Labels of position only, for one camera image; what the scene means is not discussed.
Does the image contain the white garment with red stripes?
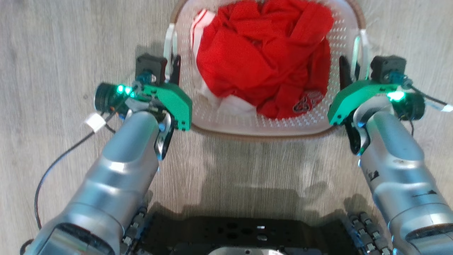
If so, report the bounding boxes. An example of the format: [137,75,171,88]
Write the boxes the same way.
[190,9,258,114]

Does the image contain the white perforated laundry basket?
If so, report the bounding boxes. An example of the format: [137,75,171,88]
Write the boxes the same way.
[164,0,371,139]

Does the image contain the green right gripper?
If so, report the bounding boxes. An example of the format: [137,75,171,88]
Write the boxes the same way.
[327,56,399,126]

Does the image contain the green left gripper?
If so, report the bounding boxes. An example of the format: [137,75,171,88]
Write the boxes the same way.
[134,55,193,132]

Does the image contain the black cable with white tag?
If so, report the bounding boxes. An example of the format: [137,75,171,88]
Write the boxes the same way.
[403,80,453,113]
[34,112,118,231]

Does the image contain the black mecanum wheel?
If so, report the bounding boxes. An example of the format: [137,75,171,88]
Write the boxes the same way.
[348,212,392,255]
[121,207,153,255]

